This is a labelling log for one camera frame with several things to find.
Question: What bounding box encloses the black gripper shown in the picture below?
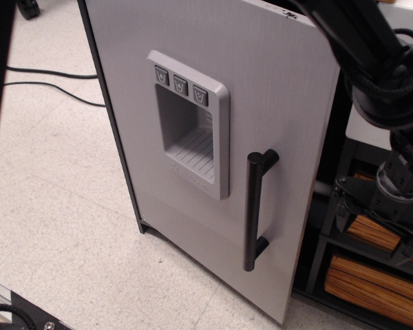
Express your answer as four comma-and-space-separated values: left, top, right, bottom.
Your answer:
334, 177, 413, 265

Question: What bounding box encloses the black fridge door handle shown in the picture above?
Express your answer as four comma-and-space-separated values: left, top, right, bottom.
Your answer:
243, 149, 279, 272

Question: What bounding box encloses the grey toy fridge door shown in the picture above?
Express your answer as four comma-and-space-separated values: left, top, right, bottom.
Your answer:
83, 0, 341, 325

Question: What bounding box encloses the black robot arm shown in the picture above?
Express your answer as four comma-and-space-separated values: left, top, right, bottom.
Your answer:
296, 1, 413, 265

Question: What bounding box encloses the upper wooden slat basket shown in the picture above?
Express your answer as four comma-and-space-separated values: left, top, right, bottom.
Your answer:
347, 170, 413, 263

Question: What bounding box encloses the wooden slat basket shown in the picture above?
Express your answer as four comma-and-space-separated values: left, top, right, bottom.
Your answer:
347, 170, 413, 263
324, 255, 413, 328

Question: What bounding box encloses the lower wooden slat basket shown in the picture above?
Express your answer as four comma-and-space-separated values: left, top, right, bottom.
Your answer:
324, 255, 413, 328

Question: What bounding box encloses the grey water dispenser panel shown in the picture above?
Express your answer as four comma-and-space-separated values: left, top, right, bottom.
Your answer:
147, 50, 230, 201

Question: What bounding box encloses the black caster wheel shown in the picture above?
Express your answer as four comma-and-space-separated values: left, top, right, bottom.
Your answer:
16, 0, 41, 20

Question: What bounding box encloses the black floor cable upper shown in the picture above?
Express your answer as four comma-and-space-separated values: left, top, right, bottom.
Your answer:
5, 65, 98, 80

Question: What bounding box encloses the black floor cable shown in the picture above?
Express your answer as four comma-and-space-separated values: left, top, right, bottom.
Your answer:
5, 65, 98, 80
3, 81, 106, 107

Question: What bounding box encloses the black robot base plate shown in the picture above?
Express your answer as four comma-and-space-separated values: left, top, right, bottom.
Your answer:
0, 284, 73, 329

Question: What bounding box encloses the black floor cable lower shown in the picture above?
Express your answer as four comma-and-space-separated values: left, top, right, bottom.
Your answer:
3, 81, 106, 107

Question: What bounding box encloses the black braided cable loop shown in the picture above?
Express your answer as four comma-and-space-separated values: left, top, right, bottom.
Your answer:
0, 301, 39, 330

